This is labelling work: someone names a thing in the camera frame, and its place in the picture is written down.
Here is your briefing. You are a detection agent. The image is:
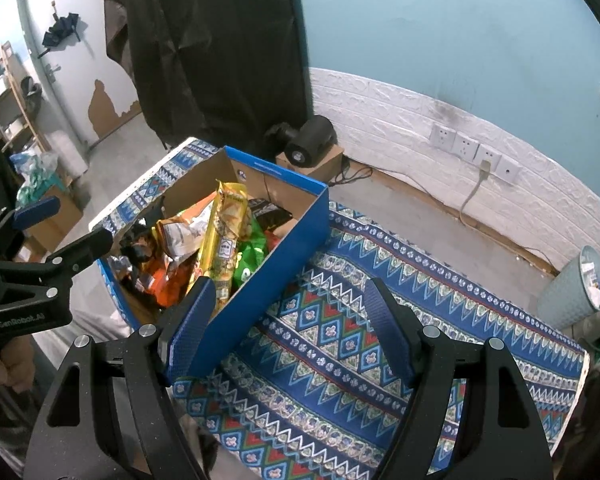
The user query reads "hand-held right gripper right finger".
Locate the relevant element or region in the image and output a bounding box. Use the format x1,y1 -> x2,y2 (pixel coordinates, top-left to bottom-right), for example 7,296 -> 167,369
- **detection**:
364,276 -> 553,480

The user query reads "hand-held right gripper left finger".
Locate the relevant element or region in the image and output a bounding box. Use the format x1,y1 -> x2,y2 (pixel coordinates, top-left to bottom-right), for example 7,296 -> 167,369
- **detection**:
22,276 -> 217,480

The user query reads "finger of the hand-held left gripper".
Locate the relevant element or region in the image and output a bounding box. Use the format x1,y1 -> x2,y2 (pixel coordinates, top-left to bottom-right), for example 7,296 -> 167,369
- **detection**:
0,196 -> 62,261
0,228 -> 115,302

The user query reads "orange chip packet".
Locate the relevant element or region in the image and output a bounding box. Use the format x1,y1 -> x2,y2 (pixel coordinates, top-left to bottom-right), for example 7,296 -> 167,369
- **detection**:
130,250 -> 206,308

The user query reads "green peanut packet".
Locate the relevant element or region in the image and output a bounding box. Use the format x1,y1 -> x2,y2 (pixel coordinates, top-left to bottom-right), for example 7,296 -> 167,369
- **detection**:
230,237 -> 271,291

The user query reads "gold cracker print packet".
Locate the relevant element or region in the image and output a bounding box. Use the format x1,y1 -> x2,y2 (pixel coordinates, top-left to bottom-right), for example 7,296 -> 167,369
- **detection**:
197,180 -> 251,311

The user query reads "white snack packet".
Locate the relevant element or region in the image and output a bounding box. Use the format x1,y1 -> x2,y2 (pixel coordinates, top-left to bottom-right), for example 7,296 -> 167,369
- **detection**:
152,200 -> 216,263

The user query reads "blue cardboard box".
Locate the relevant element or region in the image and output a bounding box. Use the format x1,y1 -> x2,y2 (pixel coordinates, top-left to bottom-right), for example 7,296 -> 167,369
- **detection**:
97,146 -> 329,378

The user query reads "person's left hand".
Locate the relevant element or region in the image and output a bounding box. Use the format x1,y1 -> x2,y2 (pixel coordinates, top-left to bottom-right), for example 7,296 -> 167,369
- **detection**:
0,332 -> 37,411

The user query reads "brown cardboard box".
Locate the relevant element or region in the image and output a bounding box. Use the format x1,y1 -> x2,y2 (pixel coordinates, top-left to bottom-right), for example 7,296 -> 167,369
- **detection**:
22,185 -> 83,256

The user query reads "clear plastic bag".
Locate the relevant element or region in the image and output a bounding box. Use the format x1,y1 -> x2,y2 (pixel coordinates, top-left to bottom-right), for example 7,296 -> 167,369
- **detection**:
10,150 -> 61,201

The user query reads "patterned blue blanket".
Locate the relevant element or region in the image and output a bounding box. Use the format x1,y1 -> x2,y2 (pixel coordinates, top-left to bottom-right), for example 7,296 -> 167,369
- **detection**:
87,137 -> 592,480

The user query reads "wooden shelf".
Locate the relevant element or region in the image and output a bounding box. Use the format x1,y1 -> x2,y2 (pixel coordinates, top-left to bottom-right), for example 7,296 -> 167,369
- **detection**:
0,30 -> 51,171

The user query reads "white door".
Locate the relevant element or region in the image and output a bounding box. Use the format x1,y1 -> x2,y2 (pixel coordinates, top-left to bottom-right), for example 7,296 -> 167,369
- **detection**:
22,0 -> 143,148

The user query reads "grey trash bin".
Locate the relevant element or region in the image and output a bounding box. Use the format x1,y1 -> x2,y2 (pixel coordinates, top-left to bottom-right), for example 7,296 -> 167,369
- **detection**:
536,245 -> 600,331

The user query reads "dark folded umbrella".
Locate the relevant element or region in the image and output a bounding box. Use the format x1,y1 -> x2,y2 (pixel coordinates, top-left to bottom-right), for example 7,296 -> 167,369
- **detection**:
37,12 -> 81,58

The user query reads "small cardboard box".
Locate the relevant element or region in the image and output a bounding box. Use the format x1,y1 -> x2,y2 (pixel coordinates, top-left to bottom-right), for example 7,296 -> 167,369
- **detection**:
275,144 -> 345,183

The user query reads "white paper trash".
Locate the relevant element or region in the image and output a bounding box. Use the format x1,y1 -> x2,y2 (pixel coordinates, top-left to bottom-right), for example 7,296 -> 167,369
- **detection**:
580,260 -> 600,306

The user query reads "black cylindrical device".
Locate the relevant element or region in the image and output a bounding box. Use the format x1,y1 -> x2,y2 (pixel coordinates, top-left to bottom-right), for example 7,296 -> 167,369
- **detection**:
264,115 -> 337,166

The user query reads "black hanging cloth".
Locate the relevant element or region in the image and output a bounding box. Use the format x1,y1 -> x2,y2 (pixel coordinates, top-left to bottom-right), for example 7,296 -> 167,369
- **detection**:
105,0 -> 315,151

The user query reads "white plug cable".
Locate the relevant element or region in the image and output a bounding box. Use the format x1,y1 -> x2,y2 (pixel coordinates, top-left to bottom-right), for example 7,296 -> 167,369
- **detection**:
459,160 -> 492,228

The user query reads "black cable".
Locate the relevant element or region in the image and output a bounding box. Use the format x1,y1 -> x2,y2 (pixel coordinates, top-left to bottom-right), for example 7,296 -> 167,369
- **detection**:
330,157 -> 373,186

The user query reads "white wall socket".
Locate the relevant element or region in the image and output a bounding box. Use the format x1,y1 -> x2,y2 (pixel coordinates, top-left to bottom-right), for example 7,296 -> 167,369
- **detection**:
475,144 -> 501,171
452,131 -> 480,161
429,121 -> 456,151
495,155 -> 522,184

